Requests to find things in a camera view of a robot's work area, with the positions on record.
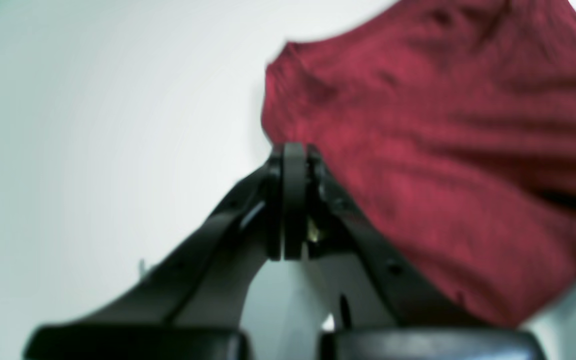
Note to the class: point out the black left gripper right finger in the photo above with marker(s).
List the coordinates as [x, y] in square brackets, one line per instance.
[383, 307]

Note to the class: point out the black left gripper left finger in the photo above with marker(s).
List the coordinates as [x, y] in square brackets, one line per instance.
[189, 307]

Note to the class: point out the red long-sleeve T-shirt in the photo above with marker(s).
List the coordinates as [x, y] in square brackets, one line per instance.
[452, 124]

